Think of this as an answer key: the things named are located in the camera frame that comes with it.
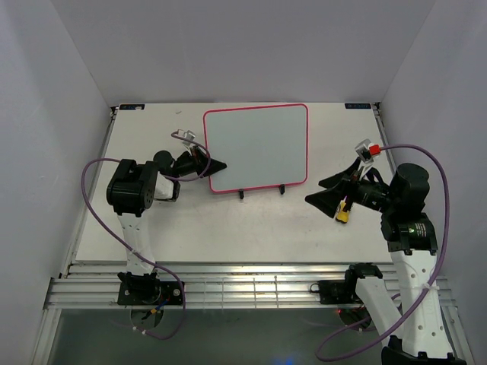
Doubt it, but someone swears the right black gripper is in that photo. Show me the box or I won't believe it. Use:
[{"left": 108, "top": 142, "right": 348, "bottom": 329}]
[{"left": 304, "top": 156, "right": 398, "bottom": 217}]

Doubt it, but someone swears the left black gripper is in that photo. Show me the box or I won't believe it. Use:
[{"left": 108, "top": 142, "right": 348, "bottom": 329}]
[{"left": 170, "top": 145, "right": 226, "bottom": 179}]

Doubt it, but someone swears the yellow bone-shaped eraser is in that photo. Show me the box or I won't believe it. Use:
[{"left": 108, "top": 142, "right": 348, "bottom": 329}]
[{"left": 335, "top": 200, "right": 352, "bottom": 224}]

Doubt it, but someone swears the pink framed whiteboard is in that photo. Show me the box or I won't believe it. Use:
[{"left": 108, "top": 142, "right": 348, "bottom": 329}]
[{"left": 203, "top": 103, "right": 309, "bottom": 193}]

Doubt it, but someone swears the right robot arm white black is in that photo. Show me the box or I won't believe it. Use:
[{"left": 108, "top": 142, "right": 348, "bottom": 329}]
[{"left": 304, "top": 160, "right": 465, "bottom": 364}]

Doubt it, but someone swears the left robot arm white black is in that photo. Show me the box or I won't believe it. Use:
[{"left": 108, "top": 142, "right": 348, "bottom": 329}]
[{"left": 107, "top": 146, "right": 228, "bottom": 304}]

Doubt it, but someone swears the right blue corner label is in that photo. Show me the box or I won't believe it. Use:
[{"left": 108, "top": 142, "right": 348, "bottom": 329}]
[{"left": 345, "top": 103, "right": 371, "bottom": 110}]

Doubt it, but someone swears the blue corner label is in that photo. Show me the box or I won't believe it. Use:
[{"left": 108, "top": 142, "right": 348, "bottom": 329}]
[
  {"left": 119, "top": 103, "right": 145, "bottom": 111},
  {"left": 345, "top": 103, "right": 371, "bottom": 110}
]

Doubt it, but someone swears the left blue corner label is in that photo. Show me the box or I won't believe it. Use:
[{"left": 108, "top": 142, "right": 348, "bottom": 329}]
[{"left": 119, "top": 103, "right": 145, "bottom": 111}]

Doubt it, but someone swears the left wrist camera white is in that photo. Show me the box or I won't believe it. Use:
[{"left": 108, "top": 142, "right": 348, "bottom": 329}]
[{"left": 176, "top": 129, "right": 196, "bottom": 148}]

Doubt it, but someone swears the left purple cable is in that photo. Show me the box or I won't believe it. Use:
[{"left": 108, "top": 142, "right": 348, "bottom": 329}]
[{"left": 81, "top": 129, "right": 212, "bottom": 341}]

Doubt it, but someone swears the purple cable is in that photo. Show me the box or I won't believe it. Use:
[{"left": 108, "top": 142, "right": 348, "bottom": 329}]
[
  {"left": 81, "top": 129, "right": 212, "bottom": 341},
  {"left": 315, "top": 143, "right": 449, "bottom": 361}
]

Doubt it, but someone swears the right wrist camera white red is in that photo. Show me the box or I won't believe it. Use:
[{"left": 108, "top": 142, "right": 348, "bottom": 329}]
[{"left": 355, "top": 139, "right": 381, "bottom": 179}]

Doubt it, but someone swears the wire whiteboard stand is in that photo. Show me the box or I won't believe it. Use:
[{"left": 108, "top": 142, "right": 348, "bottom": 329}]
[{"left": 237, "top": 184, "right": 286, "bottom": 200}]

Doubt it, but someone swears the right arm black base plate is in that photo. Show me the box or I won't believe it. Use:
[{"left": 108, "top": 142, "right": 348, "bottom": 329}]
[{"left": 309, "top": 280, "right": 362, "bottom": 305}]

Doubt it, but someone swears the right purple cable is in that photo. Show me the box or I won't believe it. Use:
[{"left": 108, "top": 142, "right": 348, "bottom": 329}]
[{"left": 315, "top": 143, "right": 449, "bottom": 361}]

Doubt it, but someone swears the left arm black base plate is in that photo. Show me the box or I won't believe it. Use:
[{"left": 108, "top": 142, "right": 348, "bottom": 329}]
[{"left": 116, "top": 281, "right": 183, "bottom": 306}]

